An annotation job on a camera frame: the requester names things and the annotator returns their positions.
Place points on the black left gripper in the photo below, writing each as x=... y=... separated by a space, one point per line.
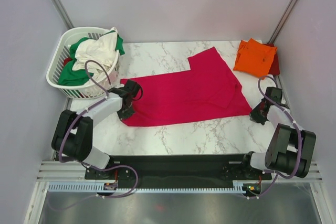
x=123 y=116

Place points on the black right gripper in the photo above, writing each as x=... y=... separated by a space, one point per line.
x=254 y=117

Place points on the pink t shirt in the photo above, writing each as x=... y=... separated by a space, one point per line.
x=209 y=90

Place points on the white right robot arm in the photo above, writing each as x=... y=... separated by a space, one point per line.
x=291 y=147

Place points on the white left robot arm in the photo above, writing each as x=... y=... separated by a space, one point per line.
x=73 y=137

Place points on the folded dark red t shirt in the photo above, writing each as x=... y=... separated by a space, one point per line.
x=270 y=60

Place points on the folded orange t shirt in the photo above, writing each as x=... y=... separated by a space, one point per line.
x=248 y=59

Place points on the white plastic laundry basket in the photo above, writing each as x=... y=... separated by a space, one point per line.
x=88 y=90

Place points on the white t shirt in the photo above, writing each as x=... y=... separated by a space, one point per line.
x=96 y=56

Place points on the green t shirt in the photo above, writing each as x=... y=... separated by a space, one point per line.
x=77 y=78

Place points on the dark red t shirt in basket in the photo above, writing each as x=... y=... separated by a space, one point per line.
x=68 y=62

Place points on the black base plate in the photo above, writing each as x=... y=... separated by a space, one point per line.
x=179 y=171

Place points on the white slotted cable duct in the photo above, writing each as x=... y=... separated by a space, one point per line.
x=100 y=187

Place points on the aluminium frame rail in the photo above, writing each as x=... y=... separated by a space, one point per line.
x=53 y=171

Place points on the right corner metal post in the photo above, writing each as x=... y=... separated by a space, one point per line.
x=284 y=18

